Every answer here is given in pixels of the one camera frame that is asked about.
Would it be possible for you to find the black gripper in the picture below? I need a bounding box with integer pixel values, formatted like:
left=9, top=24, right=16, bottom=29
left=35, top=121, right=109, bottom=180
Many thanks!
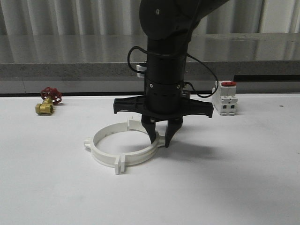
left=113, top=78, right=213, bottom=148

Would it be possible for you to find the white half pipe clamp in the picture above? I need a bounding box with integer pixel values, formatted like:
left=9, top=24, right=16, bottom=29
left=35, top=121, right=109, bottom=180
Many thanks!
left=115, top=120, right=165, bottom=174

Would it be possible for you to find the white half clamp with tab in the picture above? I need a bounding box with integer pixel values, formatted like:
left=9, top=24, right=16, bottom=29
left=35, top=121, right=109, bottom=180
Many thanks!
left=83, top=122, right=129, bottom=174

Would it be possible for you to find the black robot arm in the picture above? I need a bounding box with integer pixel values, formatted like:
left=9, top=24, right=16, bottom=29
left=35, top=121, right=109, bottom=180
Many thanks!
left=113, top=0, right=224, bottom=145

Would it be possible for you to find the grey stone countertop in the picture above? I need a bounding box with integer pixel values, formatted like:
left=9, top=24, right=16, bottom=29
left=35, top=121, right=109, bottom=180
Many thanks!
left=0, top=33, right=300, bottom=95

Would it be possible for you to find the brass valve red handwheel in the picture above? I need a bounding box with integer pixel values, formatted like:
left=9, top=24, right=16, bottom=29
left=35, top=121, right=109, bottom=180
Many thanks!
left=35, top=87, right=62, bottom=115

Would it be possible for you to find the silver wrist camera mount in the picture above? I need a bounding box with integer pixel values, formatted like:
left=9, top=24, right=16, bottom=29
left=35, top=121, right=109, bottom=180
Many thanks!
left=136, top=61, right=147, bottom=78

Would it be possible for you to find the white circuit breaker red switch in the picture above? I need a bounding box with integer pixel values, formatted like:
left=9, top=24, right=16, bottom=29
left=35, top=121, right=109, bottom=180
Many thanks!
left=212, top=81, right=238, bottom=115

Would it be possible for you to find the black cable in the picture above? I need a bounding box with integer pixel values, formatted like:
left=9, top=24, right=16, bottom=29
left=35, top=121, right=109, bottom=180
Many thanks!
left=127, top=46, right=220, bottom=98

